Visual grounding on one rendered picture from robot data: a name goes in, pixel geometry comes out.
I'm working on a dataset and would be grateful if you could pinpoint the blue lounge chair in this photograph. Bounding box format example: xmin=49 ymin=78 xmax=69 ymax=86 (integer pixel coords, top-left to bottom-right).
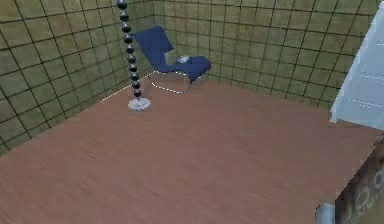
xmin=131 ymin=25 xmax=212 ymax=95

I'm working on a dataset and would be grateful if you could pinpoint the black beaded floor lamp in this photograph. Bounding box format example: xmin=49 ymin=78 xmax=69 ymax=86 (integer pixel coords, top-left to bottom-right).
xmin=116 ymin=0 xmax=152 ymax=112

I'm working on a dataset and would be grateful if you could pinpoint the white chest of drawers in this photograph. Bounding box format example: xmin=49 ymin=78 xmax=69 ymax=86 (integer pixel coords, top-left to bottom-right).
xmin=329 ymin=0 xmax=384 ymax=132

